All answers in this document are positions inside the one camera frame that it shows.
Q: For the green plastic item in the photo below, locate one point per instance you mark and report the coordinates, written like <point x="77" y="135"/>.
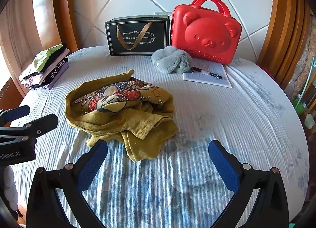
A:
<point x="300" y="109"/>

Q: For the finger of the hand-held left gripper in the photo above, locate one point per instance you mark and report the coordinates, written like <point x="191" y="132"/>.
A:
<point x="42" y="124"/>
<point x="17" y="113"/>

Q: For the mustard sweater with rhinestone print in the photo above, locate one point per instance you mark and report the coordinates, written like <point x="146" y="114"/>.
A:
<point x="138" y="119"/>

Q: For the wooden bed frame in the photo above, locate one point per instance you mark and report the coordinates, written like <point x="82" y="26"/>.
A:
<point x="284" y="20"/>

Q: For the white card with pen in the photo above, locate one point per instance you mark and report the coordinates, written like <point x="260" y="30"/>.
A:
<point x="212" y="81"/>

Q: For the plain black folded garment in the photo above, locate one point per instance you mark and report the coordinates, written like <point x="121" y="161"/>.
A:
<point x="59" y="48"/>

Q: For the black pen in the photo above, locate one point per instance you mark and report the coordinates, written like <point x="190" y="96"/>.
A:
<point x="209" y="73"/>

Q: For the person's left forearm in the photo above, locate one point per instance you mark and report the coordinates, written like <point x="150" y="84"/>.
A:
<point x="8" y="188"/>

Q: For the black folded garment white lettering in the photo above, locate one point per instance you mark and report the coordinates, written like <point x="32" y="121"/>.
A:
<point x="53" y="71"/>

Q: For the lilac folded garment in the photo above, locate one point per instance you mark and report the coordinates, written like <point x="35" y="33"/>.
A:
<point x="53" y="81"/>

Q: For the stack of folded clothes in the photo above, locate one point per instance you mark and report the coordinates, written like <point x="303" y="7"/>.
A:
<point x="42" y="61"/>
<point x="58" y="57"/>

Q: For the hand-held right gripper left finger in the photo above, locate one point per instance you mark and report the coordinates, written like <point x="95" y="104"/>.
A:
<point x="92" y="166"/>

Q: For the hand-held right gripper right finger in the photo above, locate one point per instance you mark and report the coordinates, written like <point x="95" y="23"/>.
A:
<point x="222" y="166"/>

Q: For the red bear-face suitcase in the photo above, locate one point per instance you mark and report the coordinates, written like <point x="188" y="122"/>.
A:
<point x="209" y="33"/>

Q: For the grey plush toy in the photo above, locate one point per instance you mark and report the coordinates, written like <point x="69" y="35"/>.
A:
<point x="170" y="58"/>

